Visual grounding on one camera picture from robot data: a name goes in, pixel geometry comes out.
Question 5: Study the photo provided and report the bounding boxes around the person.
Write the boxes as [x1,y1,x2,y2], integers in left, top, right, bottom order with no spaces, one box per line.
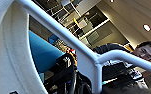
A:
[92,40,151,91]

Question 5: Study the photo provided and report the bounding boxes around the blue sofa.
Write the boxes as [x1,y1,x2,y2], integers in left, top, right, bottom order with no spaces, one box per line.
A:
[28,29,66,75]

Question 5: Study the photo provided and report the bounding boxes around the round ceiling light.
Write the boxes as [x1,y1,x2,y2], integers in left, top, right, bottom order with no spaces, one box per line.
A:
[142,23,151,33]

